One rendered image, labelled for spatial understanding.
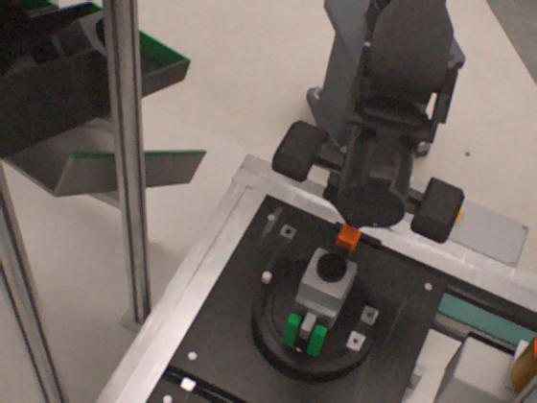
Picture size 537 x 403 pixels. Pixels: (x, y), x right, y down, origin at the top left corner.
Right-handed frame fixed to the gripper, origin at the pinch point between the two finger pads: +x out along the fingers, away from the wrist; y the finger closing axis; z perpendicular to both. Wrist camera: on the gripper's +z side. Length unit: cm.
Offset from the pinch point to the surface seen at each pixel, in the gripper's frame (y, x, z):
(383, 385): -9.8, 12.3, -11.3
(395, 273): -6.1, 12.4, 2.1
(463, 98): -4.8, 24.1, 43.2
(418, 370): -12.7, 12.7, -7.8
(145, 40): 25.2, -10.9, 0.6
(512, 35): -10, 111, 161
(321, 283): 0.1, 0.8, -9.4
